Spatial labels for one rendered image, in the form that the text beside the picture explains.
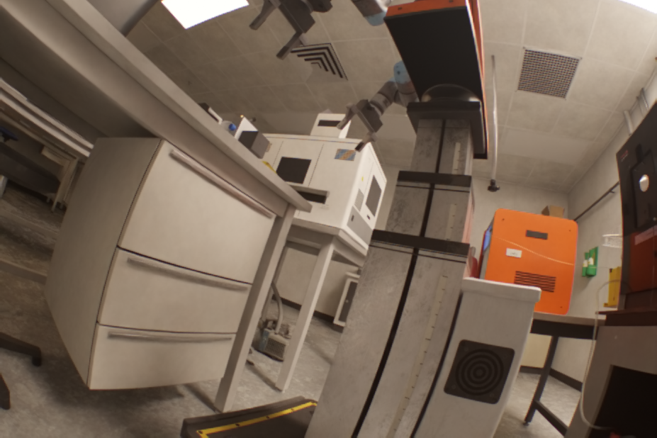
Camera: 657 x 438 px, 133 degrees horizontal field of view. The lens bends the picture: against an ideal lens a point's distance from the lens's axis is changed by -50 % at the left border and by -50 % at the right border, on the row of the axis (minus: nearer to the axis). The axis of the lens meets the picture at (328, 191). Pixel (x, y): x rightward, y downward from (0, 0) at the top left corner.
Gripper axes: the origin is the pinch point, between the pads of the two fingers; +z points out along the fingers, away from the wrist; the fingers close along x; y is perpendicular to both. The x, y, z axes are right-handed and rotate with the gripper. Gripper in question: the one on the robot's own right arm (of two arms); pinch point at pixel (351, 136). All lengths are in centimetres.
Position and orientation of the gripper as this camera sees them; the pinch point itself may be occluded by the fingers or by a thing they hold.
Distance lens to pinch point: 109.2
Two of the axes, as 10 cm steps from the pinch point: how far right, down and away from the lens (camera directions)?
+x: 5.5, 5.3, 6.4
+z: -6.4, 7.7, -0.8
